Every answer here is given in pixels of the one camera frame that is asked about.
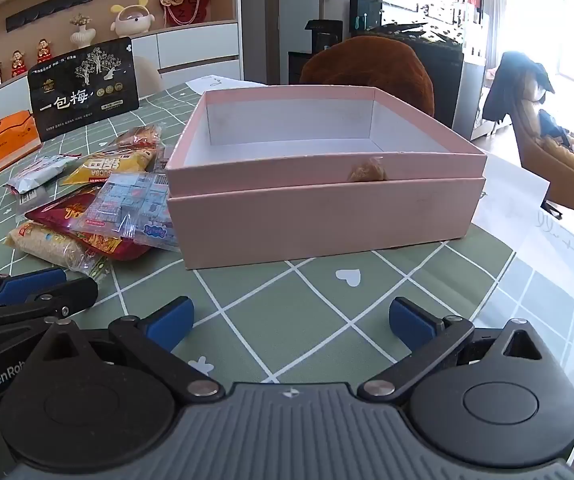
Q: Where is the black water dispenser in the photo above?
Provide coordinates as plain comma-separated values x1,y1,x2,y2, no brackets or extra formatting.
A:
288,19,344,86

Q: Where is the orange carton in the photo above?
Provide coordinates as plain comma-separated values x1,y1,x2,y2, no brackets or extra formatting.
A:
0,112,42,183

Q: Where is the clear rice cracker packet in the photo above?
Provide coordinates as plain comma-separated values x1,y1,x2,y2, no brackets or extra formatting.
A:
6,222,112,281

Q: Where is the white grey snack packet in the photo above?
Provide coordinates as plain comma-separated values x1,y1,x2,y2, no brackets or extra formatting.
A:
6,155,80,211

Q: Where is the black snack bag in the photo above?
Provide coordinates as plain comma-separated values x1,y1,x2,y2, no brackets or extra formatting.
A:
27,37,140,143

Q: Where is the dark blue cloth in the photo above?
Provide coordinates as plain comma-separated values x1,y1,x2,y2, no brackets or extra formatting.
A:
540,109,574,148

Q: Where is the beige chair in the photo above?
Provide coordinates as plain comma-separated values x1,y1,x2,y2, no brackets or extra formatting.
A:
129,55,165,98

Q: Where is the orange brown snack packet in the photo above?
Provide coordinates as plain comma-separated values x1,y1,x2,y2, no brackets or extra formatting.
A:
117,125,162,153

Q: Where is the red snack packet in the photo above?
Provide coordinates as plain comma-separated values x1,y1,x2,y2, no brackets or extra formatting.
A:
26,187,153,261

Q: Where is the yellow snack packet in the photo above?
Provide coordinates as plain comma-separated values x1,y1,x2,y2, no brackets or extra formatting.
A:
62,152,155,186

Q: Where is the clear blue candy bag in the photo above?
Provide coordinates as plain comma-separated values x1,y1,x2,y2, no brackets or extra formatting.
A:
84,172,180,253

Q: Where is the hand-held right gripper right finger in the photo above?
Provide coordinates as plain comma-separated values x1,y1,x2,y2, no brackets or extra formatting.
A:
357,296,558,403

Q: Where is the glass fish tank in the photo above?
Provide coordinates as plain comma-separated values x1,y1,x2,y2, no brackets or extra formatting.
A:
349,0,468,131

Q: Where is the white plush toy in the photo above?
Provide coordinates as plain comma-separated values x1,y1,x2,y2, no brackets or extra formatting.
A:
110,0,154,38

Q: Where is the small clear wrapper packet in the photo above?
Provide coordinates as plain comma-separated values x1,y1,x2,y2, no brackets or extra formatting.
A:
154,145,175,173

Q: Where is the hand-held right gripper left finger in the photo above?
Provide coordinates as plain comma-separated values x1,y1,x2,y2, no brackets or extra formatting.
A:
32,296,223,401

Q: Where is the green checked tablecloth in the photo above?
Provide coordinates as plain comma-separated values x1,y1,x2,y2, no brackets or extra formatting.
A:
0,74,574,386

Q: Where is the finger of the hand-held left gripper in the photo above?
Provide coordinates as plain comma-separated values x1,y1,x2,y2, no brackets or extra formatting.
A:
0,268,68,311
0,276,98,361

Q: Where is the brown plush toy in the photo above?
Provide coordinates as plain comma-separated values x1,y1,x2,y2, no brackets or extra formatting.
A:
156,0,211,28

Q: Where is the dark jacket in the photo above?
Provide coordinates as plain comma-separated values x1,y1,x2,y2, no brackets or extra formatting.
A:
482,51,555,123

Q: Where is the white flower vase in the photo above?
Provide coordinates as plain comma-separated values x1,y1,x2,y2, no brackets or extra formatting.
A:
69,12,96,50

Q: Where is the orange armchair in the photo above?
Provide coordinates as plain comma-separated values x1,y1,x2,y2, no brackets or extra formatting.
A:
510,67,574,218

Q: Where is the pink cardboard box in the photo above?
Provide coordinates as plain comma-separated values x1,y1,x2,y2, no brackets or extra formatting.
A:
165,85,489,271

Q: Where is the white sideboard cabinet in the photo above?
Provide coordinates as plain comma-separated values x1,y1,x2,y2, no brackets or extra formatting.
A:
0,20,244,126

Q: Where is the brown plush chair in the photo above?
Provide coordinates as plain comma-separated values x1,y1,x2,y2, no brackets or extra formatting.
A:
299,35,435,121

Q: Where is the black scalloped strip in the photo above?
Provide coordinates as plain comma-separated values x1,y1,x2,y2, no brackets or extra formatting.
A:
6,0,92,31

